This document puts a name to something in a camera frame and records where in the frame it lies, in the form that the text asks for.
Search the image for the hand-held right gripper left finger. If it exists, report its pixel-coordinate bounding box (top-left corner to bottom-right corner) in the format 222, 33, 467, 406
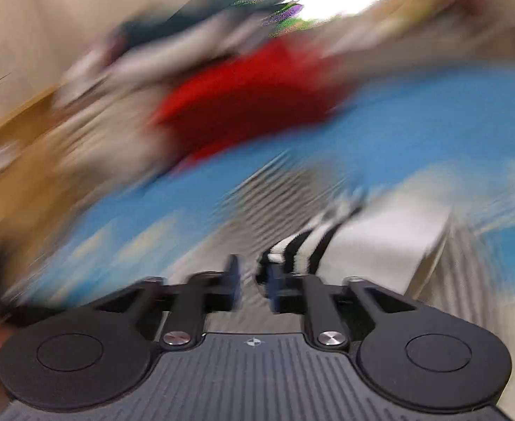
94, 254, 241, 352

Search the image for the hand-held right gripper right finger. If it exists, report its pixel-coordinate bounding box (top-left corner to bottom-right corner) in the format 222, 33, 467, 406
267, 265, 418, 352

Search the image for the black white striped shirt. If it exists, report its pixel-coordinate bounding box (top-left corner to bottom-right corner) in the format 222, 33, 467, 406
255, 191, 369, 292

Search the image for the red cloth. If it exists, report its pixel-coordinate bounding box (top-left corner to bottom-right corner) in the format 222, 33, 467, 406
150, 37, 355, 164

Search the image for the cream folded towel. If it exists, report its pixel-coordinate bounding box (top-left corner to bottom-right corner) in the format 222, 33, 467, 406
53, 50, 199, 178

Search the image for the blue white patterned blanket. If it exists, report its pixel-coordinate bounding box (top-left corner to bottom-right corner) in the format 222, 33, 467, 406
3, 65, 515, 316

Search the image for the dark teal cloth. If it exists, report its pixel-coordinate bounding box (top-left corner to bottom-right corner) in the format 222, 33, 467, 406
119, 0, 260, 47

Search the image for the wooden bed frame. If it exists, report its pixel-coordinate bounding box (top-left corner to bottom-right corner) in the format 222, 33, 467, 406
0, 83, 91, 316

